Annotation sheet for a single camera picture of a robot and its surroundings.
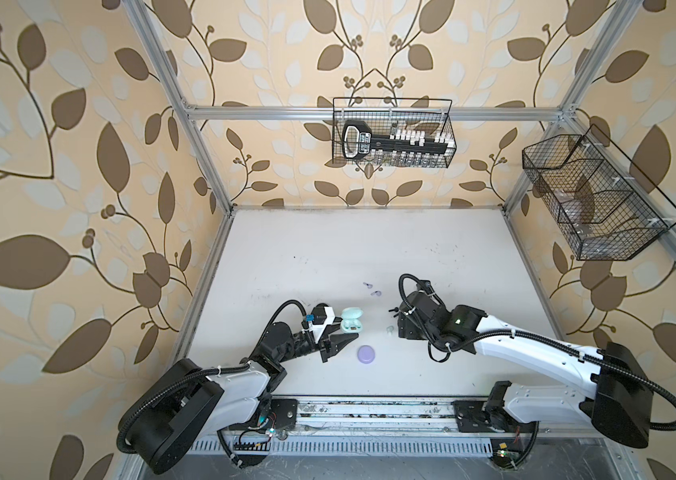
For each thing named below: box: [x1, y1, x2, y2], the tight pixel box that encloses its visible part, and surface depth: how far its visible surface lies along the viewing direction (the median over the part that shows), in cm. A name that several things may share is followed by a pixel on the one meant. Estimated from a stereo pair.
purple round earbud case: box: [357, 345, 376, 364], surface depth 86 cm
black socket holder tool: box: [342, 120, 456, 159], surface depth 84 cm
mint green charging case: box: [340, 307, 364, 333], surface depth 75 cm
